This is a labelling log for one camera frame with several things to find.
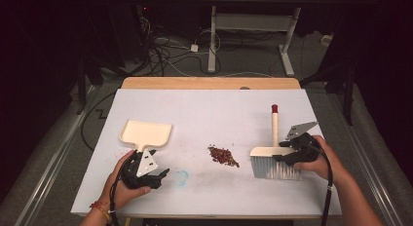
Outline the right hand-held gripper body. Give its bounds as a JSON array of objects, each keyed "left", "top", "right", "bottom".
[{"left": 285, "top": 121, "right": 322, "bottom": 166}]

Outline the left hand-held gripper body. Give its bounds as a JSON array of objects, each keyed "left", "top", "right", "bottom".
[{"left": 120, "top": 149, "right": 163, "bottom": 190}]

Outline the cream hand brush red tip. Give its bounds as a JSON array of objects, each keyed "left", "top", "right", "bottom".
[{"left": 249, "top": 103, "right": 303, "bottom": 181}]

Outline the cream plastic dustpan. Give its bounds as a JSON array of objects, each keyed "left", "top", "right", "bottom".
[{"left": 119, "top": 119, "right": 173, "bottom": 152}]

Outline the group of red beans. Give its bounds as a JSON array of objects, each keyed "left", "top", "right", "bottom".
[{"left": 207, "top": 144, "right": 241, "bottom": 169}]

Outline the person's right hand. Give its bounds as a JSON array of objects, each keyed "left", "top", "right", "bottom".
[{"left": 293, "top": 134, "right": 350, "bottom": 185}]

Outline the person's left hand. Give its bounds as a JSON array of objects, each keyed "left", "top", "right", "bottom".
[{"left": 96, "top": 149, "right": 152, "bottom": 210}]

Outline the white foam board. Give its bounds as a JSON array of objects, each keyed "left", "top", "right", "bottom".
[{"left": 70, "top": 88, "right": 343, "bottom": 218}]

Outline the wooden table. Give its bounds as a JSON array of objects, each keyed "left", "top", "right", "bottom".
[{"left": 121, "top": 77, "right": 301, "bottom": 91}]

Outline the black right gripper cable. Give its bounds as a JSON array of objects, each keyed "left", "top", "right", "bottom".
[{"left": 310, "top": 141, "right": 335, "bottom": 226}]

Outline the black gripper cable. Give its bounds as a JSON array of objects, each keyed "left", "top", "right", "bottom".
[
  {"left": 108, "top": 154, "right": 131, "bottom": 226},
  {"left": 310, "top": 141, "right": 335, "bottom": 226}
]

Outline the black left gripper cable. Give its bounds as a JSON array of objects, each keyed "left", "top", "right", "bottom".
[{"left": 108, "top": 154, "right": 131, "bottom": 226}]

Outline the grey floor rail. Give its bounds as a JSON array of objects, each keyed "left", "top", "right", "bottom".
[
  {"left": 324, "top": 89, "right": 405, "bottom": 226},
  {"left": 16, "top": 84, "right": 98, "bottom": 226}
]

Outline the red orange bracelet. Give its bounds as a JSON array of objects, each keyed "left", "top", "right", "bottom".
[{"left": 90, "top": 201, "right": 114, "bottom": 221}]

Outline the black floor cable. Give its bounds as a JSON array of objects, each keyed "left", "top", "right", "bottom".
[{"left": 80, "top": 90, "right": 117, "bottom": 152}]

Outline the tangle of floor cables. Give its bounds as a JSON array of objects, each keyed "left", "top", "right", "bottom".
[{"left": 134, "top": 15, "right": 223, "bottom": 78}]

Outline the white metal desk frame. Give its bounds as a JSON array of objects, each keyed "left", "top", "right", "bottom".
[{"left": 194, "top": 0, "right": 346, "bottom": 78}]

